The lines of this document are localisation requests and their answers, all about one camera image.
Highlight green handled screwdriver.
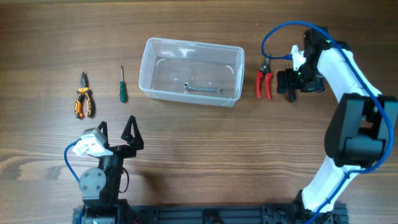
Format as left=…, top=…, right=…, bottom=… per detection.
left=119, top=65, right=127, bottom=103

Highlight clear plastic container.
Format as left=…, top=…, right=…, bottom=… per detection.
left=139, top=37, right=245, bottom=107

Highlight red handled wire cutters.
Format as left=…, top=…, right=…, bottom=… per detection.
left=256, top=58, right=273, bottom=100

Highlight orange black pliers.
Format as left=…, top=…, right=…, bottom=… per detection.
left=74, top=72, right=96, bottom=119

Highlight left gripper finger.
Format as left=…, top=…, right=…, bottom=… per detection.
left=121, top=115, right=144, bottom=150
left=98, top=121, right=108, bottom=146

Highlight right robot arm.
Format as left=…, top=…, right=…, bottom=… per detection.
left=277, top=27, right=397, bottom=223

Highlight silver L socket wrench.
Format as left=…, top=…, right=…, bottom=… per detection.
left=184, top=82, right=223, bottom=94

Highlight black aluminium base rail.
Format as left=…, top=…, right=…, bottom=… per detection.
left=72, top=203, right=349, bottom=224

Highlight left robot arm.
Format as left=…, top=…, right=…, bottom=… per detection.
left=72, top=115, right=144, bottom=224

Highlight black red screwdriver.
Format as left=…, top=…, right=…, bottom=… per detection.
left=285, top=62, right=296, bottom=103

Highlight left blue cable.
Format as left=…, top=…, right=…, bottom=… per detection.
left=63, top=139, right=82, bottom=184

